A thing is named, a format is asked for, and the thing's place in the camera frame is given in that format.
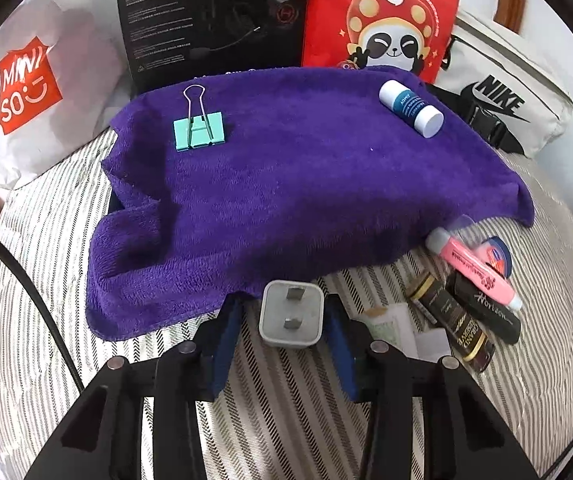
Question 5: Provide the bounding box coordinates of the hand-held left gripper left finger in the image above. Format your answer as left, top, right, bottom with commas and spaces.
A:
24, 296, 247, 480

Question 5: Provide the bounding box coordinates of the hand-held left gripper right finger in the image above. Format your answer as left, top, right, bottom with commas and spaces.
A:
323, 292, 542, 480

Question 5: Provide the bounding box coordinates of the white cube charger plug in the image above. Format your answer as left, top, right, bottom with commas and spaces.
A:
259, 280, 324, 347

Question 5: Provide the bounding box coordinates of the black tube white script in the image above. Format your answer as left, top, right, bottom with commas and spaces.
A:
449, 272, 522, 345

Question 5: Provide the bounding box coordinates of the pink lip balm tube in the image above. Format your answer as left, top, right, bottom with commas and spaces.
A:
425, 226, 523, 311

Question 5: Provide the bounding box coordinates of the clear round plastic cap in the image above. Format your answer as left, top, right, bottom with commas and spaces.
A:
449, 214, 477, 236

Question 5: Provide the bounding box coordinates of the small blue lidded balm jar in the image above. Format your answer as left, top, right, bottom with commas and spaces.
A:
476, 237, 516, 278

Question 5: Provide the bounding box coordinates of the white and blue stick bottle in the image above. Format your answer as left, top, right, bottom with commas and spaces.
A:
379, 80, 444, 138

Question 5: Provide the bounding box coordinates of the white sachet packet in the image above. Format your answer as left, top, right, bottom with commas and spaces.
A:
361, 302, 417, 361

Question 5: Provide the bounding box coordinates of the white paper slip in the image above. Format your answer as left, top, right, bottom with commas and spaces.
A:
413, 330, 452, 363

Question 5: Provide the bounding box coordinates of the black and brown tube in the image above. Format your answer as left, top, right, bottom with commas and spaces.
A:
406, 271, 496, 373

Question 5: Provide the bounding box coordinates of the purple towel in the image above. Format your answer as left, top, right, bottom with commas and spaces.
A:
86, 66, 537, 341

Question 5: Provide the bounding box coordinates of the teal binder clip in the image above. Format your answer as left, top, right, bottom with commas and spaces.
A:
173, 84, 228, 152

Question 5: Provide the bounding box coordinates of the black headset box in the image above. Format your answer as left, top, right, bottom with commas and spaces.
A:
114, 0, 312, 98

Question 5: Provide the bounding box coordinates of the white plastic bag red logo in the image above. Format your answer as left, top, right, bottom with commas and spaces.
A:
0, 0, 132, 191

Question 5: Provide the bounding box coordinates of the white waist bag black logo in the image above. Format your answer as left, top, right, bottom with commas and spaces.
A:
436, 10, 573, 158

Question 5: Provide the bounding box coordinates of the black cable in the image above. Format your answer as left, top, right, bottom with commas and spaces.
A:
0, 217, 87, 391

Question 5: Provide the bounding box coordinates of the black strap with buckle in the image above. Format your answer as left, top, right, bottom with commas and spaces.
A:
426, 35, 526, 157

